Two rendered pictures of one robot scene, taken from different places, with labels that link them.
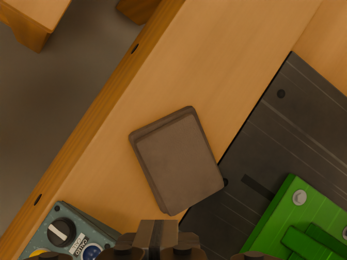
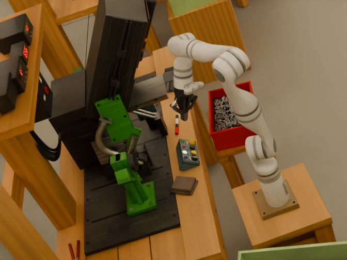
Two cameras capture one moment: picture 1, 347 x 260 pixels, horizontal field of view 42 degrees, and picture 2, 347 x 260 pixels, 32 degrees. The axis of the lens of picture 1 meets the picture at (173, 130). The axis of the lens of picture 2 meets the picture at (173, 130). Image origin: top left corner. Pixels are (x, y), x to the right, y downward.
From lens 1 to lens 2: 2.29 m
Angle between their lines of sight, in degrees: 54
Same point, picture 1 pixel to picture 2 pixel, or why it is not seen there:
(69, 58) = not seen: outside the picture
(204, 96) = (190, 199)
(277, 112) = (171, 212)
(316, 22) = (179, 237)
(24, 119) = not seen: outside the picture
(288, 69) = (176, 220)
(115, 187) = (192, 174)
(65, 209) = (197, 162)
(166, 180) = (183, 178)
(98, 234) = (187, 161)
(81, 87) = not seen: outside the picture
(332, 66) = (166, 236)
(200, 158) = (180, 186)
